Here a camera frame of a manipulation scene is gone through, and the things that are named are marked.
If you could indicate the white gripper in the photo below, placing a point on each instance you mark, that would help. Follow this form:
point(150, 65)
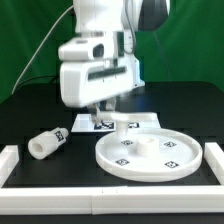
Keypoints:
point(85, 83)

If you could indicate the white cross table base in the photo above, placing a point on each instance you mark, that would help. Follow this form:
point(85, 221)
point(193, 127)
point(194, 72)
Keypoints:
point(122, 119)

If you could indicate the white round table top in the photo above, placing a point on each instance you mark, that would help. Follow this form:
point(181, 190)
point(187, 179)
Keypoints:
point(149, 155)

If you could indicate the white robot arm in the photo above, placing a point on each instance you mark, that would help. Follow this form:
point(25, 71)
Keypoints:
point(115, 22)

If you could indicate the white marker sheet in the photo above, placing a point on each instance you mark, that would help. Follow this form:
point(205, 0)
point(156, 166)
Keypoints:
point(83, 123)

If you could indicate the white front fence bar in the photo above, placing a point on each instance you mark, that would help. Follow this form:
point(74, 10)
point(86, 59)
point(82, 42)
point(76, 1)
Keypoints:
point(111, 200)

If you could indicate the white fence bar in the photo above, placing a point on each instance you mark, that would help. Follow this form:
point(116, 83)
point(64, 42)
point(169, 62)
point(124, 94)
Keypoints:
point(214, 156)
point(111, 200)
point(9, 157)

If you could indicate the white left fence bar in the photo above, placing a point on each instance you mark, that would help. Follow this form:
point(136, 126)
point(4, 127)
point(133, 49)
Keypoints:
point(9, 157)

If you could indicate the white right fence bar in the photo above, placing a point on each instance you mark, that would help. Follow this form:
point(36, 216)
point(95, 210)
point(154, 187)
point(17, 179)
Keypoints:
point(214, 156)

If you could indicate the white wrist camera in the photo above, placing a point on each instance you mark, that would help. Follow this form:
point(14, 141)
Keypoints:
point(78, 49)

